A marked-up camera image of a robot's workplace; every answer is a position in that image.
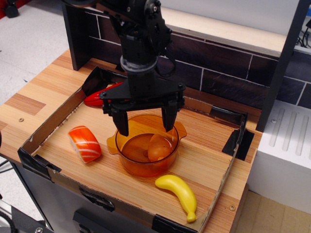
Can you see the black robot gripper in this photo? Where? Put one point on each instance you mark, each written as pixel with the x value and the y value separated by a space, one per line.
pixel 143 90

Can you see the orange toy carrot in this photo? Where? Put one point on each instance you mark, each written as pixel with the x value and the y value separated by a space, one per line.
pixel 159 148

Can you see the orange transparent plastic pot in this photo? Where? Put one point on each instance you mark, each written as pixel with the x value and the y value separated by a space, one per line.
pixel 132 149

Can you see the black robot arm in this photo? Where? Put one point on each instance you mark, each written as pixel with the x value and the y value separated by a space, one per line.
pixel 144 37

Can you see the cardboard fence with black tape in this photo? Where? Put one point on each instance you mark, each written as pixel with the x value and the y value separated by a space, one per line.
pixel 86 177

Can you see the red toy chili pepper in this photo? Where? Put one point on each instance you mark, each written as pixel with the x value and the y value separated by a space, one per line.
pixel 94 100

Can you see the salmon sushi toy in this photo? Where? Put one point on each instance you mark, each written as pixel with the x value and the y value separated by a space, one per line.
pixel 85 143

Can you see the yellow toy banana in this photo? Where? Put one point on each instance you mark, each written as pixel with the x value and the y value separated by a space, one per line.
pixel 182 190

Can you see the dark brick backsplash shelf unit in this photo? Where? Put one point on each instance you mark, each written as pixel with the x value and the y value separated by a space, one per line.
pixel 209 68

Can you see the white grooved side panel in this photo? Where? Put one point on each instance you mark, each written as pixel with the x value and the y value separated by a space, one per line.
pixel 281 170

